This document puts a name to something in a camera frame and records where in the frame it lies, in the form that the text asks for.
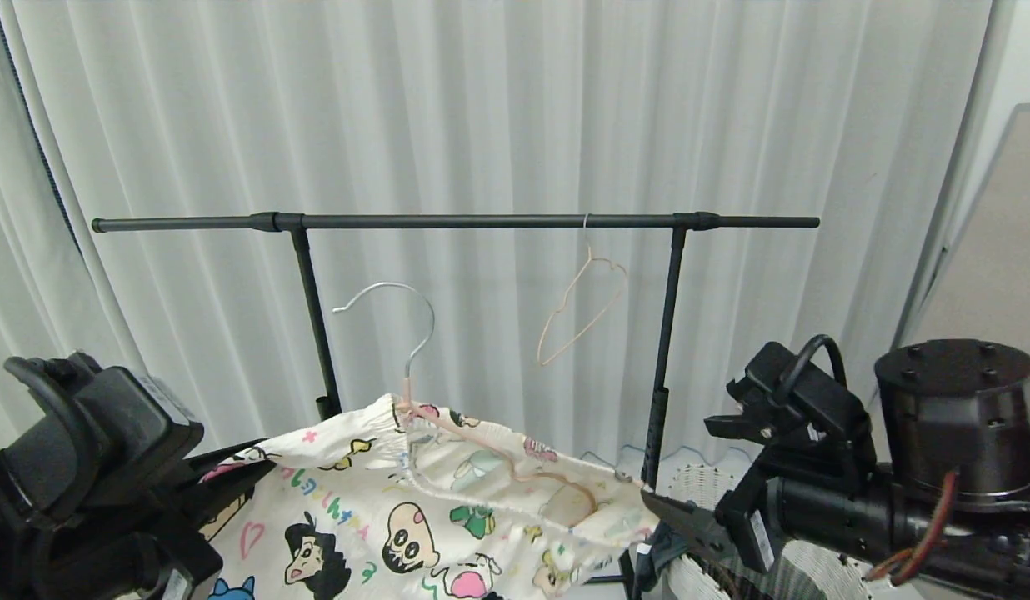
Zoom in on cream printed shorts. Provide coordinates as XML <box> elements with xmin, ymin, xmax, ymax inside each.
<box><xmin>200</xmin><ymin>393</ymin><xmax>662</xmax><ymax>600</ymax></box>

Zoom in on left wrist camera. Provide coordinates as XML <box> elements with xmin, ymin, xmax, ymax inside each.
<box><xmin>0</xmin><ymin>352</ymin><xmax>206</xmax><ymax>543</ymax></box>

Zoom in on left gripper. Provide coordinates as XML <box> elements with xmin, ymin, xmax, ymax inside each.
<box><xmin>57</xmin><ymin>500</ymin><xmax>226</xmax><ymax>600</ymax></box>

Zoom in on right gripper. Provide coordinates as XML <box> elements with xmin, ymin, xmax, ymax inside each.
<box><xmin>713</xmin><ymin>462</ymin><xmax>903</xmax><ymax>578</ymax></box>

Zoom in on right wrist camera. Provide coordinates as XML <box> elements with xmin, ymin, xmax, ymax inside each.
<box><xmin>703</xmin><ymin>337</ymin><xmax>878</xmax><ymax>494</ymax></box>

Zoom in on white curtain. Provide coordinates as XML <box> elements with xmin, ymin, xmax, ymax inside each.
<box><xmin>0</xmin><ymin>0</ymin><xmax>1016</xmax><ymax>493</ymax></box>

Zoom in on white laundry basket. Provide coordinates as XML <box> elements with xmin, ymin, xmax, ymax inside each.
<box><xmin>658</xmin><ymin>463</ymin><xmax>878</xmax><ymax>600</ymax></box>

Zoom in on black clothes rack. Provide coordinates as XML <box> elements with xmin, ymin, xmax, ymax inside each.
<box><xmin>92</xmin><ymin>211</ymin><xmax>821</xmax><ymax>600</ymax></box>

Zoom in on pink clothes hanger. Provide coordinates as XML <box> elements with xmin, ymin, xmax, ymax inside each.
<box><xmin>537</xmin><ymin>215</ymin><xmax>629</xmax><ymax>368</ymax></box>
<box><xmin>332</xmin><ymin>282</ymin><xmax>649</xmax><ymax>534</ymax></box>

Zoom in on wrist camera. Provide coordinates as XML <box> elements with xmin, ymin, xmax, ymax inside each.
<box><xmin>0</xmin><ymin>352</ymin><xmax>206</xmax><ymax>543</ymax></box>
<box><xmin>703</xmin><ymin>337</ymin><xmax>878</xmax><ymax>494</ymax></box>

